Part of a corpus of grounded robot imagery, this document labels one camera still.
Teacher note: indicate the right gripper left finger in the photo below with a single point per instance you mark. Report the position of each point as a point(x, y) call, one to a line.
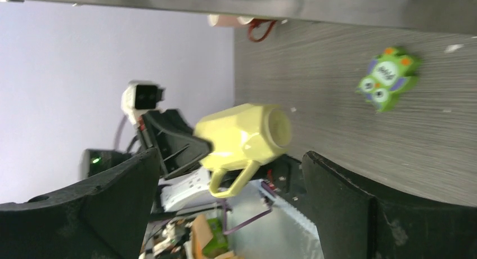
point(103, 216)

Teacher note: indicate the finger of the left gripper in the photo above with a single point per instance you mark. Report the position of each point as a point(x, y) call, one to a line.
point(180, 152)

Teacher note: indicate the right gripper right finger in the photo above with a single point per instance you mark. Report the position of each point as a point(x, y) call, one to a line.
point(357, 217)

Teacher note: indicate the yellow mug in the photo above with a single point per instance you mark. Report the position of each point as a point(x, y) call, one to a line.
point(243, 138)

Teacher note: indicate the light pink mug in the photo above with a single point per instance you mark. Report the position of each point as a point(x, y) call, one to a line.
point(232, 21)

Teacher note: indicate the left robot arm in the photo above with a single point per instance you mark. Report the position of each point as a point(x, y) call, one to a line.
point(169, 197)

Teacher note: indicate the metal dish rack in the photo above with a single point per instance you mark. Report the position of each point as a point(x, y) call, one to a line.
point(447, 16)

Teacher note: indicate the green owl toy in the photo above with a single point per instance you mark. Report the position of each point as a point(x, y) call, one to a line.
point(389, 74)

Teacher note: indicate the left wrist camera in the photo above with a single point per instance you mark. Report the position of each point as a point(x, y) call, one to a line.
point(139, 97)

